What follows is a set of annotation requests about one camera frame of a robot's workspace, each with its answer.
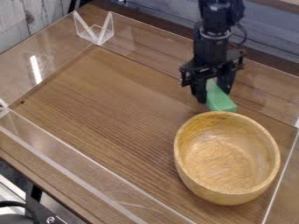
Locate light brown wooden bowl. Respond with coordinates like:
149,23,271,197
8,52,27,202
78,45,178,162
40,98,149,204
173,111,282,206

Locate black cable at corner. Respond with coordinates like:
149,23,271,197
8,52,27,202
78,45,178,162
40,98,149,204
0,200,39,224

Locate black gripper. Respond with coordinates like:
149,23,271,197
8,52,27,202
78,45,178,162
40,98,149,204
179,27,245,103

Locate black clamp with bolt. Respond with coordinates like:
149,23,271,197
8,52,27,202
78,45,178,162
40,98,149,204
26,185,68,224

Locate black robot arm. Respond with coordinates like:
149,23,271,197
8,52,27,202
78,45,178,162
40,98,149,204
179,0,246,103

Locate green rectangular block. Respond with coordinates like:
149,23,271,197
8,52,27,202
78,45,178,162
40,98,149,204
206,79,238,112

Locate clear acrylic barrier walls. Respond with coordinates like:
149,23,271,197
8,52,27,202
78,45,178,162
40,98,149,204
0,6,299,224

